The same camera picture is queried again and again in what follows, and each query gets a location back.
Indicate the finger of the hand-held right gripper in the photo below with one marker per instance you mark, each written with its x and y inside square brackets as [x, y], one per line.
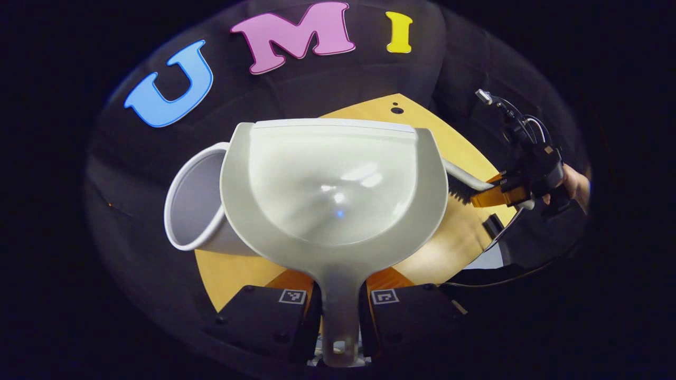
[513, 178]
[496, 199]

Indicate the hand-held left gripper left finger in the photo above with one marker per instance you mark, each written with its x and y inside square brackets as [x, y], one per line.
[259, 319]

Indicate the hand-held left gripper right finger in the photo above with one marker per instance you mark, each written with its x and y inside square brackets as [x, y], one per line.
[417, 316]

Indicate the small white broom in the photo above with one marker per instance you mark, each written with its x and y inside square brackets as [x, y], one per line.
[465, 178]

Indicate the grey plastic garbage bin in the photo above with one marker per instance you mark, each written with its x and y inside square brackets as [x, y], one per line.
[195, 200]

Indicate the white plastic dustpan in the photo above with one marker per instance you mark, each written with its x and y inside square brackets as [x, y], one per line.
[332, 179]

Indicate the wooden desktop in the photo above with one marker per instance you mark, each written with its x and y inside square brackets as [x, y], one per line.
[454, 237]

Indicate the black backdrop cloth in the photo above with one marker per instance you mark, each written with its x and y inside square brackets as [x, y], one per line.
[317, 89]

